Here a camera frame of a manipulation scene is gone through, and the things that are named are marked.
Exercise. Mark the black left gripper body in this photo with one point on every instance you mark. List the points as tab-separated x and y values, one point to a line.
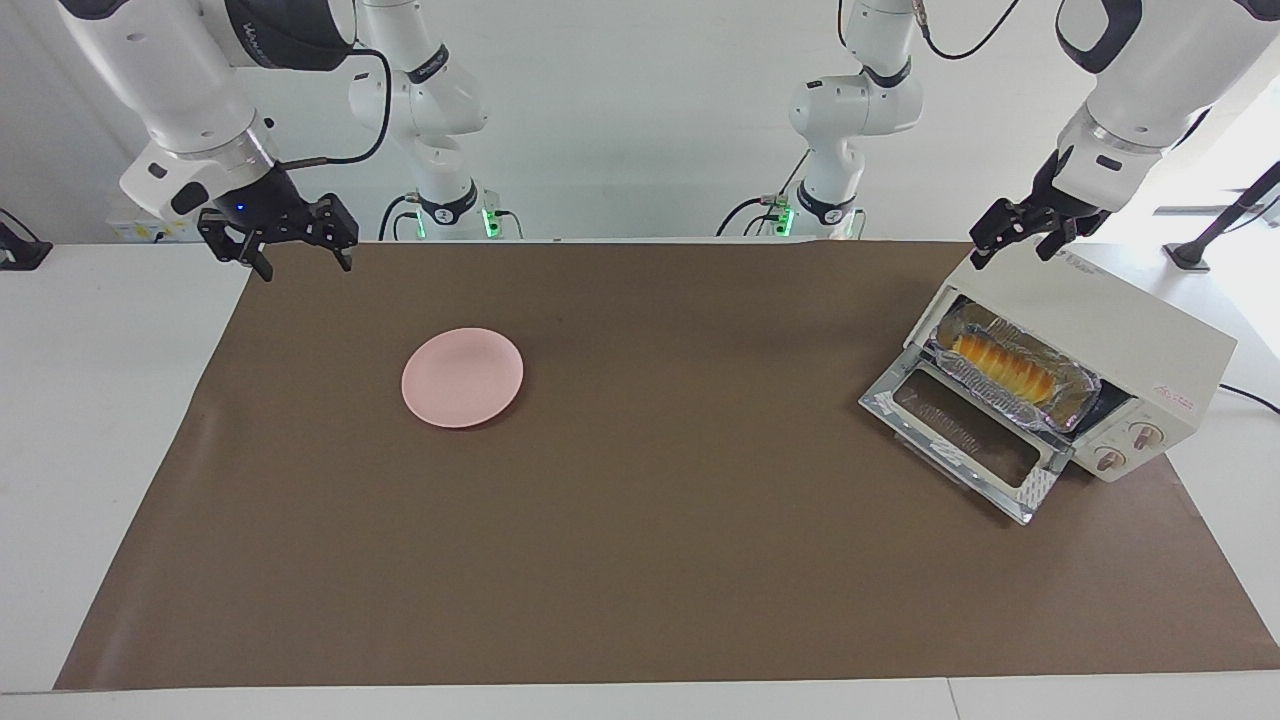
1050	205

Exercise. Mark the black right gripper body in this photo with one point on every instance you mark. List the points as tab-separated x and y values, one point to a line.
265	210

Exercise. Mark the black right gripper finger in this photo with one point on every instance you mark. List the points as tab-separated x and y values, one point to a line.
262	265
343	257

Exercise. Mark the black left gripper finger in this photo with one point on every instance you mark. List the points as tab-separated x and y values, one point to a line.
979	255
1050	245

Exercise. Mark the golden bread loaf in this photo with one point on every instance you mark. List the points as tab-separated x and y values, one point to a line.
1000	365

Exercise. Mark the aluminium foil tray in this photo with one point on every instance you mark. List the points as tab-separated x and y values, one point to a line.
1070	395

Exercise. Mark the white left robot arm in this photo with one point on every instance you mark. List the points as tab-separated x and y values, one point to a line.
1150	70

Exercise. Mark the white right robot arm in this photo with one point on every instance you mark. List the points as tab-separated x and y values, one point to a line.
170	70

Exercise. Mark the white toaster oven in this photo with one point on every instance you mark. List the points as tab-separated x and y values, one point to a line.
1100	320

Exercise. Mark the glass oven door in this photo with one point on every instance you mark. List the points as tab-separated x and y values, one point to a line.
900	400

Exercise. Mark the beige oven knob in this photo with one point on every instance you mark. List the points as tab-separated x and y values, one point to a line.
1108	459
1145	434

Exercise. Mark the white power box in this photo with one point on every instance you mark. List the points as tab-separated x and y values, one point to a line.
135	230

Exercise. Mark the pink round plate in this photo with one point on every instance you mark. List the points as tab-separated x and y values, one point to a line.
462	378

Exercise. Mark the black table clamp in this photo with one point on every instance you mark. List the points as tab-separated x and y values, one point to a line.
20	250

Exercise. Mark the brown paper mat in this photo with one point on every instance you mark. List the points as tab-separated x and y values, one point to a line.
650	500

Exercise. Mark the black camera stand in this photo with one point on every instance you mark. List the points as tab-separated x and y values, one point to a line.
1225	220

